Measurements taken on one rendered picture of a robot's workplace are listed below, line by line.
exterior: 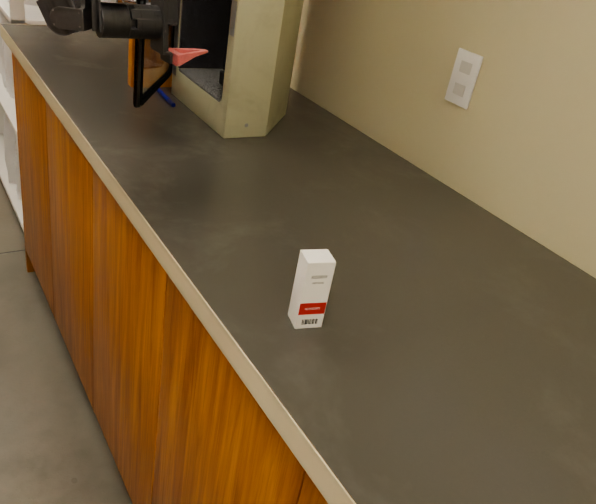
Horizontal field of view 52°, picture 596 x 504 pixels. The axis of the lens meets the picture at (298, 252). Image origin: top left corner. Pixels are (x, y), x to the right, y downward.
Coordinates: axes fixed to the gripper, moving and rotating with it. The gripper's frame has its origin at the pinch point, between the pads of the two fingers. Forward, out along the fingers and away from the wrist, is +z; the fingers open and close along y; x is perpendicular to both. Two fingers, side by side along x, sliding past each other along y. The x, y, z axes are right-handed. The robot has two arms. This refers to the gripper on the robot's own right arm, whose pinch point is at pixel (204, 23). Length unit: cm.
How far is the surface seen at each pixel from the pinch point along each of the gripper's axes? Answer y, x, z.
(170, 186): -27.5, -10.0, -9.9
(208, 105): -21.2, 19.8, 11.1
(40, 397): -118, 47, -28
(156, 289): -43.0, -19.8, -16.1
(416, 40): -2, 1, 55
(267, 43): -5.0, 9.5, 19.5
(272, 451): -44, -62, -16
